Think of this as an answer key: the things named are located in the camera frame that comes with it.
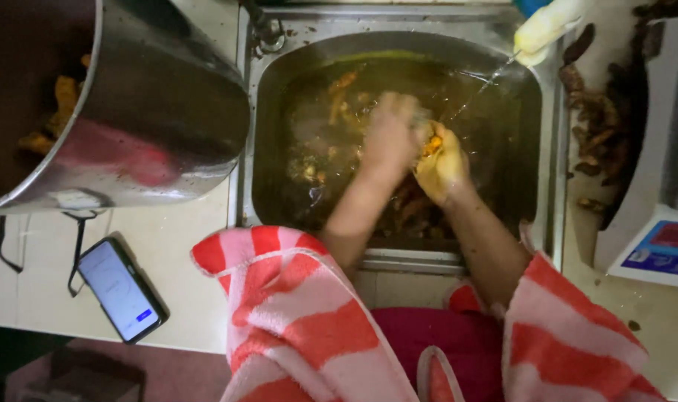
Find black strap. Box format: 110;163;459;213
0;214;26;275
61;209;104;298

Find blue plastic object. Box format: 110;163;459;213
511;0;553;18

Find dark brown box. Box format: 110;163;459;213
4;345;148;402

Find person's left hand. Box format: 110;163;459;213
358;92;430;181

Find heap of turmeric roots in water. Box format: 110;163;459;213
286;68;487;242

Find pile of dark unwashed roots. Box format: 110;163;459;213
558;0;678;215

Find metal faucet base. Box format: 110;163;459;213
241;0;287;55

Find stainless steel sink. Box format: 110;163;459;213
236;3;570;275

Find cloth-wrapped tap spout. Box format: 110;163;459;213
512;0;590;68

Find person's right hand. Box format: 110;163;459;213
413;119;475;208

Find heap of peeled turmeric pieces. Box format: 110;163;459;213
17;52;94;157

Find large stainless steel pot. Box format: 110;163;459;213
0;0;252;218

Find magenta garment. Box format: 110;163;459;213
369;306;508;402

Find black smartphone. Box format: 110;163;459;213
75;237;170;345

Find white weighing scale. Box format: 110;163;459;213
592;16;678;291

